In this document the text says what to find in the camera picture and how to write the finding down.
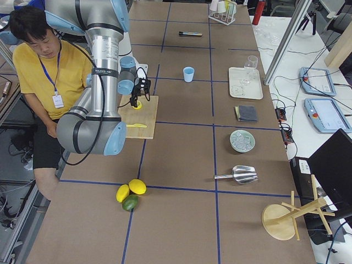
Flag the wooden cup tree stand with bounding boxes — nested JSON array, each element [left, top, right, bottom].
[[261, 175, 335, 240]]

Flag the yellow lemon near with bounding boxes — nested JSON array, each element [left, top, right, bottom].
[[115, 184, 130, 203]]

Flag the folded grey cloth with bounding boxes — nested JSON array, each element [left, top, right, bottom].
[[234, 105, 258, 122]]

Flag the cream bear serving tray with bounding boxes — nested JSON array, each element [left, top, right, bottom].
[[228, 67, 263, 100]]

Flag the white wire cup rack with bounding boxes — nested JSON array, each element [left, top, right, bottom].
[[208, 11, 236, 25]]

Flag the aluminium frame post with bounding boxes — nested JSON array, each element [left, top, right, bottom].
[[263, 0, 312, 85]]

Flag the yellow upturned cup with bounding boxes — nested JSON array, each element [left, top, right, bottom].
[[224, 0, 232, 9]]

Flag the pink upturned cup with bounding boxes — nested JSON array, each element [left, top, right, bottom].
[[210, 0, 219, 12]]

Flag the yellow plastic knife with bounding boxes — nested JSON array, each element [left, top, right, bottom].
[[126, 123, 147, 128]]

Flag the pale blue upturned cup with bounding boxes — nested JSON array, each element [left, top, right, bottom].
[[227, 3, 237, 23]]

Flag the yellow lemon far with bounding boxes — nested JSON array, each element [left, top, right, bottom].
[[128, 179, 147, 195]]

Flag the yellow lemon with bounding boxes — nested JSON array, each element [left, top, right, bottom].
[[128, 179, 147, 195], [115, 184, 130, 203]]

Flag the teach pendant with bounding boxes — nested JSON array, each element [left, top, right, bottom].
[[299, 67, 337, 96], [304, 98, 351, 134]]

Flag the bamboo cutting board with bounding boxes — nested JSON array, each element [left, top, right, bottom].
[[118, 95, 158, 139]]

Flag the person in yellow shirt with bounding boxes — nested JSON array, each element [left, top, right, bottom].
[[9, 6, 92, 200]]

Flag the picked lemon slice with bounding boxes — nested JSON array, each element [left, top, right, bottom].
[[133, 100, 142, 109]]

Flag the white upturned cup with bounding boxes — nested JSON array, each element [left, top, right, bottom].
[[217, 1, 227, 14]]

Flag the steel ice scoop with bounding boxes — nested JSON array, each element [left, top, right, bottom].
[[214, 165, 259, 184]]

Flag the upper teach pendant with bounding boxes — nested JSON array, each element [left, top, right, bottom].
[[299, 67, 337, 96]]

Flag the green bowl of ice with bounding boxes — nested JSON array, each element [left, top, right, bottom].
[[229, 130, 255, 153]]

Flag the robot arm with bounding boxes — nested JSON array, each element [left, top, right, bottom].
[[45, 1, 146, 156]]

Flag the light blue paper cup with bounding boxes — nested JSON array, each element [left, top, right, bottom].
[[183, 67, 195, 83]]

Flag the red bottle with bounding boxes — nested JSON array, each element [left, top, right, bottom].
[[252, 0, 266, 25]]

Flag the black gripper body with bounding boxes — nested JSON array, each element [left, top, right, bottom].
[[130, 78, 151, 101]]

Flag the lower teach pendant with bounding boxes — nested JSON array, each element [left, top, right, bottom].
[[304, 98, 351, 134]]

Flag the clear wine glass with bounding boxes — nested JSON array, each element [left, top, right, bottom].
[[241, 55, 258, 85]]

